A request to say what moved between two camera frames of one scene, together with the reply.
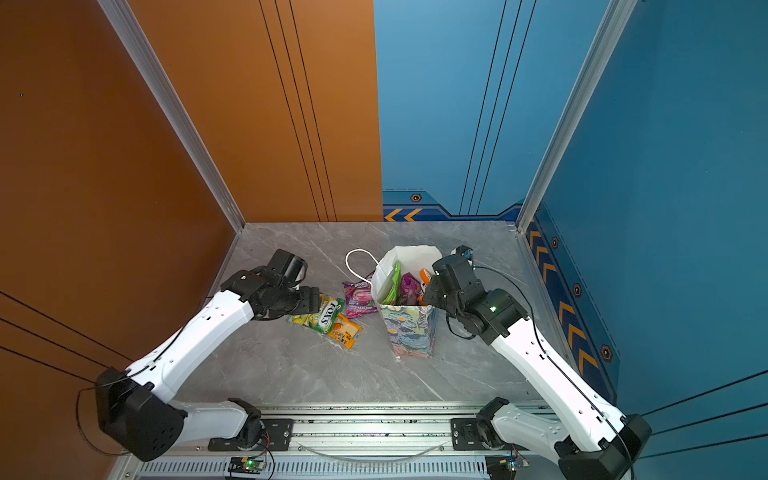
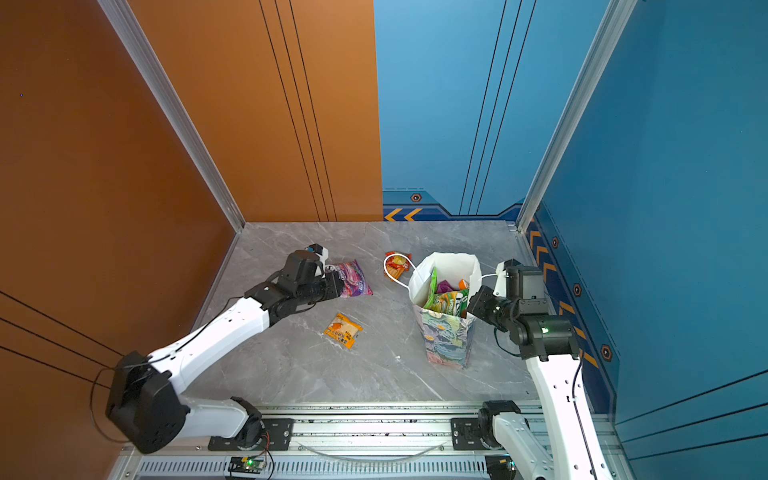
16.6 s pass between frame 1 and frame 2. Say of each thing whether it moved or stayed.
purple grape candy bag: moved
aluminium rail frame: stayed
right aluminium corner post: stayed
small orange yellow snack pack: stayed
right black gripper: moved
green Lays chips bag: moved
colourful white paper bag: moved
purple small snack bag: moved
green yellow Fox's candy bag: moved
